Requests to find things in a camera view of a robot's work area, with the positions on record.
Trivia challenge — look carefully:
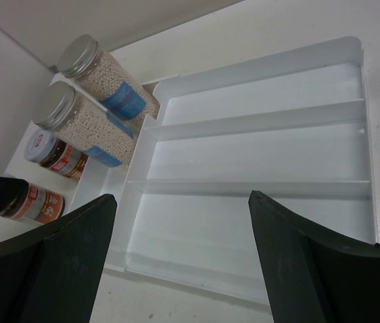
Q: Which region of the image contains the spice jar white red lid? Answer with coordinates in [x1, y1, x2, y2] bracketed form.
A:
[24, 129, 88, 182]

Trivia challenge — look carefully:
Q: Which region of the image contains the tall jar silver lid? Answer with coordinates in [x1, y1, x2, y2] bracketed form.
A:
[32, 81, 137, 168]

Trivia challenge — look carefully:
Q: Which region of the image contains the small bottle blue label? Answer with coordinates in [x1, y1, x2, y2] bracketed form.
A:
[56, 34, 160, 128]

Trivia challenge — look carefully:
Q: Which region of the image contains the white divided organizer tray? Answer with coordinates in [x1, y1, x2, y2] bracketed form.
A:
[4, 36, 379, 303]

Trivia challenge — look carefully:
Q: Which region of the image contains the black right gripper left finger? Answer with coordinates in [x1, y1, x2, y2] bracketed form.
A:
[0, 194, 117, 322]

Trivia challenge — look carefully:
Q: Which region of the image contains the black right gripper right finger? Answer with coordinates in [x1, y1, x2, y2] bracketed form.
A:
[248, 191, 380, 322]

